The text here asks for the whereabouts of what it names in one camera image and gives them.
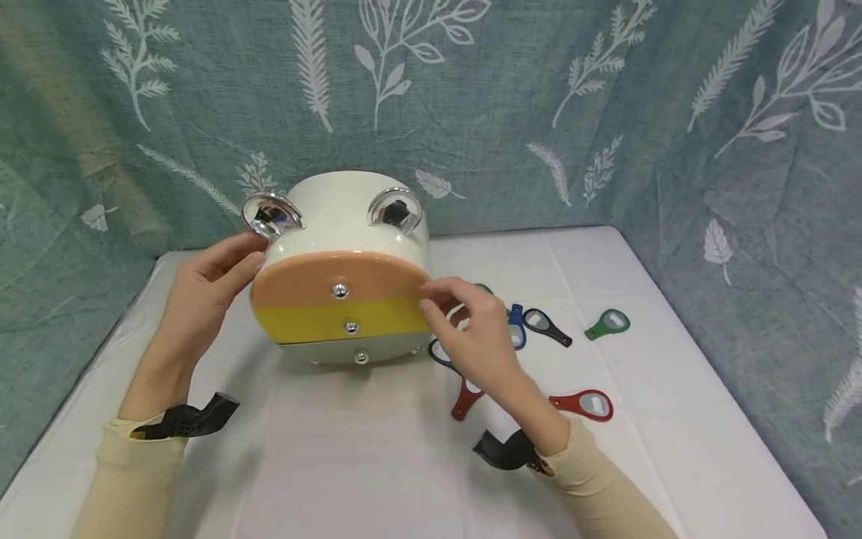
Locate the person's left hand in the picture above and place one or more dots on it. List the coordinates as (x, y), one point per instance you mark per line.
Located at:
(199, 307)

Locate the person's right hand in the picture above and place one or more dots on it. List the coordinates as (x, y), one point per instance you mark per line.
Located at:
(488, 344)

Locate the person's left thumb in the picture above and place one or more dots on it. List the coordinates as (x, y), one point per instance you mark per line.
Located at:
(246, 273)

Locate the person's left index finger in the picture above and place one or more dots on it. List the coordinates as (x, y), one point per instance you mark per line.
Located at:
(229, 248)

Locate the person's right thumb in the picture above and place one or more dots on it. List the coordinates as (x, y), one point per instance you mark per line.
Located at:
(436, 318)

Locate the person's right index finger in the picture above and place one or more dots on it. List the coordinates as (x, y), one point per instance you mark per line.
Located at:
(465, 287)

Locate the person's right fingers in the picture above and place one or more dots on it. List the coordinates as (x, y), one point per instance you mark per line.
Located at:
(466, 318)

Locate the white round drawer box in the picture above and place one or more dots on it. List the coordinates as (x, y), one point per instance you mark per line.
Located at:
(337, 217)

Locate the person's right forearm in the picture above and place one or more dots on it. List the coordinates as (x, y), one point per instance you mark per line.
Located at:
(592, 479)

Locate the person's left forearm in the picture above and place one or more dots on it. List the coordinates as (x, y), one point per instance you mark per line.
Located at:
(135, 479)

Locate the green bottle opener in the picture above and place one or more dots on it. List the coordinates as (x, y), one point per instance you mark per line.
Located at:
(484, 288)
(609, 324)

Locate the black bottle opener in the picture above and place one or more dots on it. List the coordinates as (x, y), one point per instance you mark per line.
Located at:
(547, 328)
(441, 355)

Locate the blue bottle opener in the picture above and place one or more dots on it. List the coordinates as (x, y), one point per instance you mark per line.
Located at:
(516, 333)

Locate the red bottle opener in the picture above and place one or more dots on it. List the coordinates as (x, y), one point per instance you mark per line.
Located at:
(579, 404)
(465, 400)

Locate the black wrist band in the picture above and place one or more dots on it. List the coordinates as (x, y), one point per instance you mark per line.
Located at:
(508, 451)
(182, 421)

